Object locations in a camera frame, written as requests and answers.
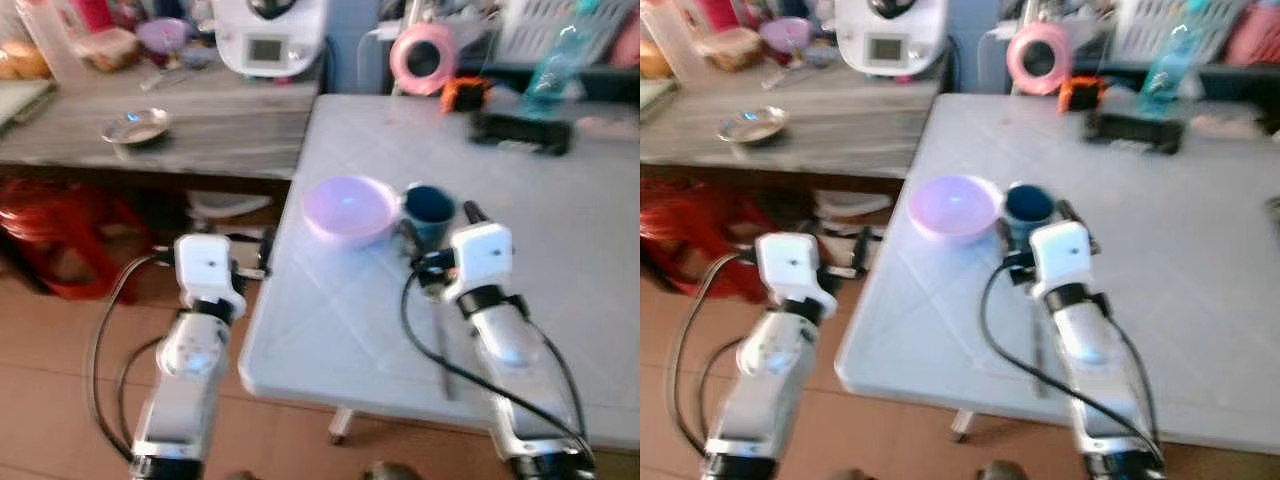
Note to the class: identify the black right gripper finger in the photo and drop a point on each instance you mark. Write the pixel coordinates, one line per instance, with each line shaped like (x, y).
(1070, 210)
(474, 212)
(1006, 234)
(411, 240)

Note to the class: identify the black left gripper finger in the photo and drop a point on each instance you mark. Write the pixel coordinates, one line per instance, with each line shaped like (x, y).
(267, 248)
(861, 246)

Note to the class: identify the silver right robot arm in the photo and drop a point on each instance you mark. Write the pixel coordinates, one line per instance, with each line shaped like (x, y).
(1095, 350)
(510, 350)

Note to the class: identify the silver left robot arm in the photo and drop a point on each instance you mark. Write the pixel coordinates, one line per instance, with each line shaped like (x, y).
(190, 360)
(765, 365)

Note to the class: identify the dark blue cup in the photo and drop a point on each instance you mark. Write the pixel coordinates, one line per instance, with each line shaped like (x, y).
(430, 208)
(1030, 205)

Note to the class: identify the white object under wooden table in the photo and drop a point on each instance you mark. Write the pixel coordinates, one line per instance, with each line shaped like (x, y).
(230, 205)
(852, 204)

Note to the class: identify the pink plastic bowl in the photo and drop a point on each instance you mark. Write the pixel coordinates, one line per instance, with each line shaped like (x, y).
(952, 208)
(350, 210)

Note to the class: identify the black power strip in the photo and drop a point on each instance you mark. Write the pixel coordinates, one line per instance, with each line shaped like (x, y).
(520, 133)
(1135, 132)

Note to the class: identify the orange and black small device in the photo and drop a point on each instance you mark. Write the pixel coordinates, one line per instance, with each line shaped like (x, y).
(1082, 95)
(465, 95)

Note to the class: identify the red plastic stool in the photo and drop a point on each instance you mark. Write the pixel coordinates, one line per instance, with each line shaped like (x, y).
(690, 230)
(60, 230)

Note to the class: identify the small steel plate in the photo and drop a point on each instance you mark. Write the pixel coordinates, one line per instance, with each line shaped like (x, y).
(135, 126)
(752, 124)

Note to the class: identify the teal plastic water bottle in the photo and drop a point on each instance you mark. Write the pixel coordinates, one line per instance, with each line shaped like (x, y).
(558, 65)
(1175, 65)

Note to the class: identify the white table leg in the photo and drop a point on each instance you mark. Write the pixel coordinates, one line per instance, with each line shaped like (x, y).
(962, 424)
(342, 425)

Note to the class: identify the white slotted plastic basket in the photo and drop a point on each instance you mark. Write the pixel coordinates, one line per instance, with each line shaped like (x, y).
(1140, 28)
(530, 30)

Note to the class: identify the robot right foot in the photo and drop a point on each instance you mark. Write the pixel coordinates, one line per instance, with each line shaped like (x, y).
(392, 472)
(1004, 471)

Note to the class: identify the white kitchen appliance with display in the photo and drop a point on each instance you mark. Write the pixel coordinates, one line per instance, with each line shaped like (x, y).
(270, 40)
(890, 38)

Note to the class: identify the green flat tray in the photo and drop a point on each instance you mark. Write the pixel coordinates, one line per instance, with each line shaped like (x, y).
(22, 100)
(656, 92)

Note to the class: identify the purple small bowl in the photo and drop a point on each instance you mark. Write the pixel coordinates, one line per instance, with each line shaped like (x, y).
(786, 33)
(163, 35)

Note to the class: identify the pink plastic container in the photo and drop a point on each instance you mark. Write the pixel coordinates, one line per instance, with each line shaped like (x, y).
(1255, 35)
(628, 42)

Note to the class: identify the clear food container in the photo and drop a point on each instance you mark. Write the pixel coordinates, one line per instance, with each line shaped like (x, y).
(732, 50)
(108, 50)

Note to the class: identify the brown bread bun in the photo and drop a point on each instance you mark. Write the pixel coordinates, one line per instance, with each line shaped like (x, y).
(654, 60)
(20, 62)

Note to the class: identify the clear plastic jug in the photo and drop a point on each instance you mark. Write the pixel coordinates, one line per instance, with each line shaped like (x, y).
(672, 40)
(45, 45)

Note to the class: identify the red plastic canister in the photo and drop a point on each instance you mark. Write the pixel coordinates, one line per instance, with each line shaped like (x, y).
(92, 14)
(718, 14)

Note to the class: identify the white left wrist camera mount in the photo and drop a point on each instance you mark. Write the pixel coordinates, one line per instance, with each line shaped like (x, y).
(790, 265)
(208, 265)

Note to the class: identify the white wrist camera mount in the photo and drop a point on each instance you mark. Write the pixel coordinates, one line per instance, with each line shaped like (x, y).
(790, 265)
(482, 255)
(208, 265)
(1060, 255)

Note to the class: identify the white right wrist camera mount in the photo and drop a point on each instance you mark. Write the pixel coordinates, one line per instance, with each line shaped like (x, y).
(482, 255)
(1060, 255)

